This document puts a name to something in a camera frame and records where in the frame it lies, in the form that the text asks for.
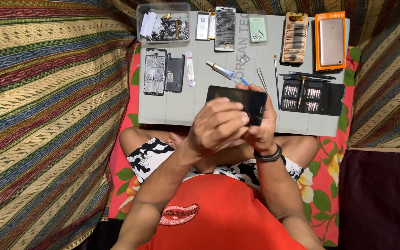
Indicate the person's left hand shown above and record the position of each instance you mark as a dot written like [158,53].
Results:
[214,125]

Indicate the person's right hand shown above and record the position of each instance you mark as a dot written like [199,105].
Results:
[264,133]

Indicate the person's left fingers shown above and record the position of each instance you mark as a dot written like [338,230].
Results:
[236,116]

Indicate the person's right fingers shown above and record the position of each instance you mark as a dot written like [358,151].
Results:
[252,87]

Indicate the black smartphone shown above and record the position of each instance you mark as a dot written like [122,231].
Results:
[229,95]

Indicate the steel tweezers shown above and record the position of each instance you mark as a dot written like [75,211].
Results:
[262,80]

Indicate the thin black brush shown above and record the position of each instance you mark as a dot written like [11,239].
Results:
[276,80]

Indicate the small sim tray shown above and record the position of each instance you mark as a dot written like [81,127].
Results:
[244,59]

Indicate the silver glue tube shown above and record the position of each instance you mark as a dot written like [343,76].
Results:
[222,70]

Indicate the set of screwdriver bits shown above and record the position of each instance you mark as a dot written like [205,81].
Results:
[292,91]

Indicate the black pry tool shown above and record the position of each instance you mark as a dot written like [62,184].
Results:
[313,74]
[300,79]

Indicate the pale green card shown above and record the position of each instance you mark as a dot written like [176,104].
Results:
[257,29]

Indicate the copper phone midframe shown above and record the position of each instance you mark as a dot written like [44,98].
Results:
[294,40]

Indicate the white adhesive strip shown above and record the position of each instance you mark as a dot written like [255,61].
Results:
[190,69]

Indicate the grey work mat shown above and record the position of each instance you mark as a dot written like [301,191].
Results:
[172,107]

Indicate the person's right leg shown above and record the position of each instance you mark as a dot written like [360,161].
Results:
[300,147]

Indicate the person's leg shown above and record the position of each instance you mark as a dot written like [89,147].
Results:
[134,139]
[300,147]

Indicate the black phone back cover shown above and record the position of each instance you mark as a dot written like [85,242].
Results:
[175,73]

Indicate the white phone battery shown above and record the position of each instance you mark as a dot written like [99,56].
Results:
[202,26]

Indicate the black screwdriver kit case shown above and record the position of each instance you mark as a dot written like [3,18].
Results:
[333,100]

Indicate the orange pack with gold cover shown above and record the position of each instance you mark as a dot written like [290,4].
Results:
[331,41]

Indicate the black white camouflage shorts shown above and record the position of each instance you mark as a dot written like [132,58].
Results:
[151,156]

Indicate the red shirt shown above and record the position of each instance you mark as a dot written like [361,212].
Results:
[220,215]

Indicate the person's left leg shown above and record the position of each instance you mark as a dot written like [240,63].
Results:
[134,139]

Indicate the clear plastic parts container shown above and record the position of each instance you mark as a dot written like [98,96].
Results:
[163,24]

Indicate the red floral cloth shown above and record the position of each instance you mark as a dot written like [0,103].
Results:
[325,180]

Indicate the dark maroon cushion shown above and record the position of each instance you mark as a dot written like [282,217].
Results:
[380,201]

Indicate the striped batik cloth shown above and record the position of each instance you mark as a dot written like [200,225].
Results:
[47,121]

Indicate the silver phone frame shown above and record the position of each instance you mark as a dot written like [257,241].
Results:
[225,29]

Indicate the black phone frame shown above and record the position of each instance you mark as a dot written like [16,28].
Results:
[155,71]

